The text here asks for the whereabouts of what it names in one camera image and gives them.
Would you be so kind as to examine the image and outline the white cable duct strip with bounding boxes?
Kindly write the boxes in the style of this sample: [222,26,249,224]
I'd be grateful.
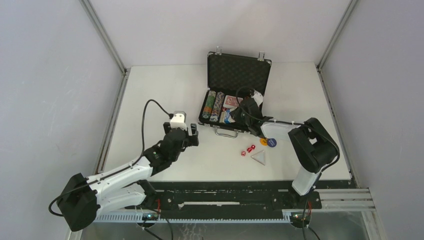
[93,211,291,224]

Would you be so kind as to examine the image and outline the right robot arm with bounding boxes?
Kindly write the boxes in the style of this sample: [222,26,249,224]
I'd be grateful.
[230,97,341,208]

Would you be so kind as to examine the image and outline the blue round button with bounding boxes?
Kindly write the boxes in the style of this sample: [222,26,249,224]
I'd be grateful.
[266,138,277,148]

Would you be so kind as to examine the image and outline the clear triangle dealer marker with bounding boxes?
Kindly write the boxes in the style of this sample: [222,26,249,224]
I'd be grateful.
[251,150,266,166]

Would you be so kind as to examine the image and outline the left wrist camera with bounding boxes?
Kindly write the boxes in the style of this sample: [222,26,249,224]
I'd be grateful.
[169,111,188,131]

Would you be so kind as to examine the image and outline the yellow round button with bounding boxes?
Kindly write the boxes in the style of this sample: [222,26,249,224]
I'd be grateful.
[259,138,268,146]

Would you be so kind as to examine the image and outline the black poker set case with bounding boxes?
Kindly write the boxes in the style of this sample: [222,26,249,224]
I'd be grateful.
[198,49,272,134]

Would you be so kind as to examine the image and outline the aluminium frame rail front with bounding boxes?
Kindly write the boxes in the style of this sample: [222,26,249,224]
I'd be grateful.
[74,188,377,213]

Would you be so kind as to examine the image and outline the left aluminium frame post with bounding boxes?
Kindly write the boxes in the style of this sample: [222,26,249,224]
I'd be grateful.
[79,0,128,75]

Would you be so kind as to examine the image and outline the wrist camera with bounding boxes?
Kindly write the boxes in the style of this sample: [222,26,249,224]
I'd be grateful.
[250,90,264,107]
[169,111,188,131]

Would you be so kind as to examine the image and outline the red playing card deck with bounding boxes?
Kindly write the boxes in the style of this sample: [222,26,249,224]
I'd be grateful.
[222,95,243,109]

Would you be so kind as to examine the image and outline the blue tan poker chip row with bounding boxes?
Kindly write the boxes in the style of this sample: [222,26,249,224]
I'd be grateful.
[209,92,225,122]

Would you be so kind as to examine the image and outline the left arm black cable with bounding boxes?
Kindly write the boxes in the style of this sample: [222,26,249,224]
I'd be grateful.
[48,99,174,218]

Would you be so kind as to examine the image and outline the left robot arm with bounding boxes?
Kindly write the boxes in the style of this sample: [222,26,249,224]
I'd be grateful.
[52,122,199,232]

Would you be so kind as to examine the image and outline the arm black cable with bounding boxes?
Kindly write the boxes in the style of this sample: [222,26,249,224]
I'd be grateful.
[235,86,341,173]
[48,99,174,218]

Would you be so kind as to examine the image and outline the aluminium frame post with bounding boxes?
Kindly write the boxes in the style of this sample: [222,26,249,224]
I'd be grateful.
[316,0,360,73]
[79,0,128,75]

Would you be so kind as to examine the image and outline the green poker chip row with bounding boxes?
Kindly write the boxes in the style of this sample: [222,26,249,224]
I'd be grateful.
[202,90,217,119]

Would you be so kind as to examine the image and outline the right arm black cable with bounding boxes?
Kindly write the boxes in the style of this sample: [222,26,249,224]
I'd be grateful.
[235,86,341,173]

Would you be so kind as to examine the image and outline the blue texas holdem card box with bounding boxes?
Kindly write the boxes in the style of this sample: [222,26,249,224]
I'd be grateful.
[219,107,237,124]

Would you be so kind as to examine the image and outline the right aluminium frame post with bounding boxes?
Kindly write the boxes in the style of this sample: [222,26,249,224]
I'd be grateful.
[316,0,360,73]

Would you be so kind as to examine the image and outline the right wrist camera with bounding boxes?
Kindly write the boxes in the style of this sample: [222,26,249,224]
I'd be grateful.
[250,90,264,107]

